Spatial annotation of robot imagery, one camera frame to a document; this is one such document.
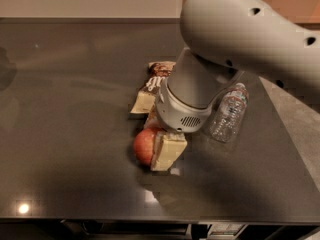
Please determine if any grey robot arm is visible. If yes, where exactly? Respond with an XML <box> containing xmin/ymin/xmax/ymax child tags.
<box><xmin>151</xmin><ymin>0</ymin><xmax>320</xmax><ymax>171</ymax></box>

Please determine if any brown sea salt chips bag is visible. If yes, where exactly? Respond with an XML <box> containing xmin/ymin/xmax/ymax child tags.
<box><xmin>131</xmin><ymin>61</ymin><xmax>175</xmax><ymax>114</ymax></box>

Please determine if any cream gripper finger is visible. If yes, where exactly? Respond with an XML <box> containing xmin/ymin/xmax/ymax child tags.
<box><xmin>151</xmin><ymin>131</ymin><xmax>187</xmax><ymax>171</ymax></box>
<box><xmin>144</xmin><ymin>106</ymin><xmax>161</xmax><ymax>129</ymax></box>

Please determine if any red apple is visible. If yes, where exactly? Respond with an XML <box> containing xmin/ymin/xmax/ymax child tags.
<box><xmin>133</xmin><ymin>128</ymin><xmax>160</xmax><ymax>166</ymax></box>

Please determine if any clear plastic water bottle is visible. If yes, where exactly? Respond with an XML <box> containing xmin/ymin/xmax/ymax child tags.
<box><xmin>209</xmin><ymin>83</ymin><xmax>249</xmax><ymax>143</ymax></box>

